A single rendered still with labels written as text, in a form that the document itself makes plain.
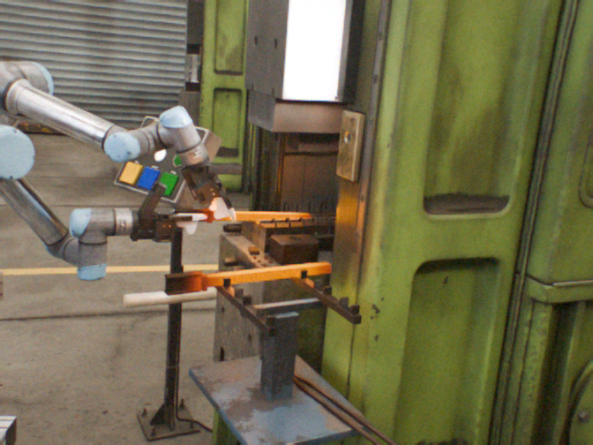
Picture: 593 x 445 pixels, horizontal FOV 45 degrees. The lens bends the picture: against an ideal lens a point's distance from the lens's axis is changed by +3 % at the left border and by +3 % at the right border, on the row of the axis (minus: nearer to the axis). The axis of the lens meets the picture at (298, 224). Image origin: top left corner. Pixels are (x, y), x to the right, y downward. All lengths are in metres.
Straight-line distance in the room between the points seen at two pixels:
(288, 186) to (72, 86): 7.67
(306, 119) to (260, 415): 0.83
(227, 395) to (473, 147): 0.88
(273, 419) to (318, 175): 0.98
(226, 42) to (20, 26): 3.66
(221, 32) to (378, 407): 5.30
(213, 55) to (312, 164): 4.50
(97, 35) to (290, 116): 7.92
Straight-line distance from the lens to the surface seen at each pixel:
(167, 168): 2.48
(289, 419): 1.64
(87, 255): 1.95
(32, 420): 3.06
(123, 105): 9.86
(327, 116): 2.03
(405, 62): 1.67
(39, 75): 2.14
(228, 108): 6.86
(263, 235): 2.04
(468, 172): 1.89
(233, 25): 6.83
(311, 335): 2.03
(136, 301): 2.44
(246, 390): 1.74
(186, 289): 1.65
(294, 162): 2.30
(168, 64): 9.87
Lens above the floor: 1.53
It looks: 15 degrees down
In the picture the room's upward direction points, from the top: 5 degrees clockwise
